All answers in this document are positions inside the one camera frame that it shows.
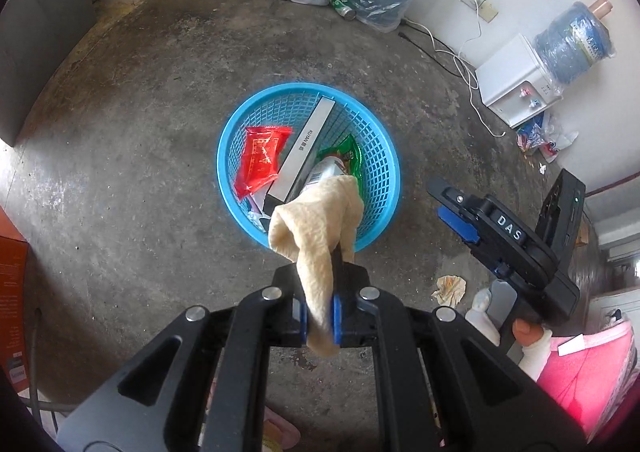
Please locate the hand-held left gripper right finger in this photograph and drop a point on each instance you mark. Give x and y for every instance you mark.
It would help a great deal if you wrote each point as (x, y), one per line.
(338, 324)

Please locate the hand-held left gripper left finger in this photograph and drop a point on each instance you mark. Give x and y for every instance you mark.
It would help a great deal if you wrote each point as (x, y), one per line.
(302, 327)

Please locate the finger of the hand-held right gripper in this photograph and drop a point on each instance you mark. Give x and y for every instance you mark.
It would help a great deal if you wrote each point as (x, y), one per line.
(452, 192)
(455, 222)

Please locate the beige cloth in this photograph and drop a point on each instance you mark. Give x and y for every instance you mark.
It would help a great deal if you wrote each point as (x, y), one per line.
(315, 232)

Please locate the green snack bag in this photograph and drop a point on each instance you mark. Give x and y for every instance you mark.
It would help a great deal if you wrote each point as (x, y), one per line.
(350, 152)

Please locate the grey white long box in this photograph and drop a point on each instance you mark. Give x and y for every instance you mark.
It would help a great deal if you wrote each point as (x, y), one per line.
(307, 147)

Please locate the blue plastic mesh basket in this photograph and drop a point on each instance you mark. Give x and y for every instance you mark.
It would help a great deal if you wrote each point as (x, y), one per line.
(235, 182)

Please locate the red plastic packet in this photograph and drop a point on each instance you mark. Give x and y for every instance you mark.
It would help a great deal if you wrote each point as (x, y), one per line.
(262, 157)

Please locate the person's right hand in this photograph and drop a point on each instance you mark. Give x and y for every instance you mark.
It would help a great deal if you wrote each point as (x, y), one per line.
(531, 333)

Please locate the small crumpled printed tissue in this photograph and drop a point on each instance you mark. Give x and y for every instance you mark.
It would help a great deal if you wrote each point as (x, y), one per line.
(450, 289)

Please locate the white paper card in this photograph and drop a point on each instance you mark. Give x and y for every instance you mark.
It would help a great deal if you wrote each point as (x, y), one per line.
(569, 345)

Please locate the white cabinet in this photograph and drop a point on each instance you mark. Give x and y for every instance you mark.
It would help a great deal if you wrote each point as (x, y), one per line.
(617, 307)

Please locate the white plastic object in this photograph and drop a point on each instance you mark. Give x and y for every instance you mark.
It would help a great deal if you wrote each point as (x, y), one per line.
(481, 309)

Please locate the blue printed plastic bag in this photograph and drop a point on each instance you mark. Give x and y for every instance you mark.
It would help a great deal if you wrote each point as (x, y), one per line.
(535, 132)

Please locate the pink slipper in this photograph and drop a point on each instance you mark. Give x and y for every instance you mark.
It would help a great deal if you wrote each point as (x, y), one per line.
(280, 427)

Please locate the pink printed blanket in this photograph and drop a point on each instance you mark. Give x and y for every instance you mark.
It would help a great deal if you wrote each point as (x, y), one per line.
(585, 377)

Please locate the clear plastic wrapper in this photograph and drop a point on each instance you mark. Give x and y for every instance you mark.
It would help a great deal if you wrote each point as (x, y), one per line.
(257, 214)

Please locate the white plastic bag red print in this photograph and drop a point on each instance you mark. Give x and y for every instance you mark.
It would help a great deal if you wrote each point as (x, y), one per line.
(562, 139)

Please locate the white water dispenser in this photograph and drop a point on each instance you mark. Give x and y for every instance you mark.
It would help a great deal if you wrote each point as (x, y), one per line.
(510, 77)

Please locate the blue water dispenser bottle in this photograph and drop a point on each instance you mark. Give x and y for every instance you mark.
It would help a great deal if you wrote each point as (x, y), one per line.
(575, 44)

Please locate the green drink can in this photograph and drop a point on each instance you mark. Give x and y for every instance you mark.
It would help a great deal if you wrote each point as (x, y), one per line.
(344, 8)

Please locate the orange cardboard box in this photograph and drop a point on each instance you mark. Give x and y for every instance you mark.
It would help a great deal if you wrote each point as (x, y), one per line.
(12, 292)

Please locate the dark grey cabinet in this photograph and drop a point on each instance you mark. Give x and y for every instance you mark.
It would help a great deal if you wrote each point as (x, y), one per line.
(45, 57)

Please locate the wall socket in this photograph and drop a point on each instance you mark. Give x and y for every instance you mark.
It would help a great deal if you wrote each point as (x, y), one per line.
(487, 12)

